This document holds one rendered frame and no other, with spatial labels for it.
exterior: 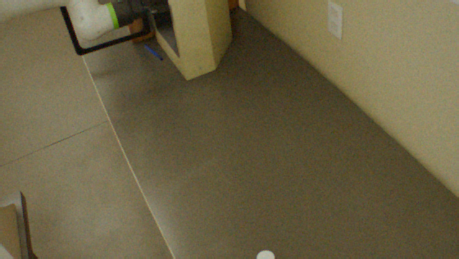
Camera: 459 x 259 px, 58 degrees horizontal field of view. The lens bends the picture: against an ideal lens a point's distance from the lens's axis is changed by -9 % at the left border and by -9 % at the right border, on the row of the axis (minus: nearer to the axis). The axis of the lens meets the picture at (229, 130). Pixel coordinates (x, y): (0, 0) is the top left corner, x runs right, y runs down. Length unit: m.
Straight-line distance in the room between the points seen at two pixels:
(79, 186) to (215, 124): 1.46
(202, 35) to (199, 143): 0.38
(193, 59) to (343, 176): 0.65
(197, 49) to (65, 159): 1.58
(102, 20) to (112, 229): 1.27
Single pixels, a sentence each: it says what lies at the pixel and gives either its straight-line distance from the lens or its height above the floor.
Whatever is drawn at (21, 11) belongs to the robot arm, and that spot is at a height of 1.34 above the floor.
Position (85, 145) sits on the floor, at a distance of 2.91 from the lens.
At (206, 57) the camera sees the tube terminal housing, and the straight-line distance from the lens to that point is 1.55.
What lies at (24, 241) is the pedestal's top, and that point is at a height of 0.94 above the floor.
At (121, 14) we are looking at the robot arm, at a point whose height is 1.22.
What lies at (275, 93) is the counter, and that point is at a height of 0.94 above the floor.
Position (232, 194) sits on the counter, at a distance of 1.18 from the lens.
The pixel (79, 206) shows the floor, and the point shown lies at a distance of 2.58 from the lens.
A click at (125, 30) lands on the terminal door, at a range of 1.76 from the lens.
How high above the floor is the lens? 1.87
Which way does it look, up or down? 43 degrees down
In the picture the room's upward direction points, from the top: 9 degrees counter-clockwise
